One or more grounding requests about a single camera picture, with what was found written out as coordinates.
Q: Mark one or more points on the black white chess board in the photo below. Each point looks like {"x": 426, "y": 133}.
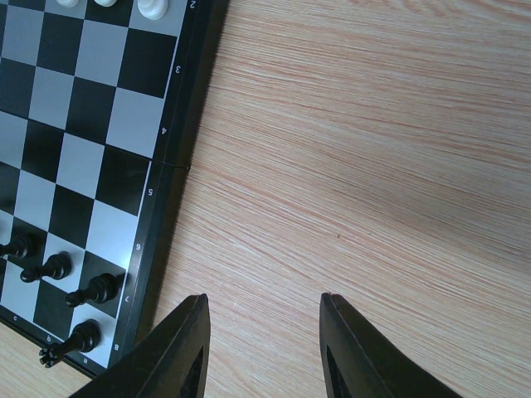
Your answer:
{"x": 100, "y": 109}

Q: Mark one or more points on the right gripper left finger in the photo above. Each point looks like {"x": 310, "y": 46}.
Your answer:
{"x": 171, "y": 361}

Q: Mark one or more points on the black pawn right column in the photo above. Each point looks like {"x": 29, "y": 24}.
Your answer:
{"x": 100, "y": 289}

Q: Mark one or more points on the black chess rook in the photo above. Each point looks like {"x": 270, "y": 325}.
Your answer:
{"x": 84, "y": 338}

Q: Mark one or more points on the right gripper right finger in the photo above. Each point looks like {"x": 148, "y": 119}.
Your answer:
{"x": 359, "y": 361}

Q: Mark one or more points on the black pawn column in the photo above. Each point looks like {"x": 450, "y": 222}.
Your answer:
{"x": 21, "y": 246}
{"x": 57, "y": 267}
{"x": 100, "y": 289}

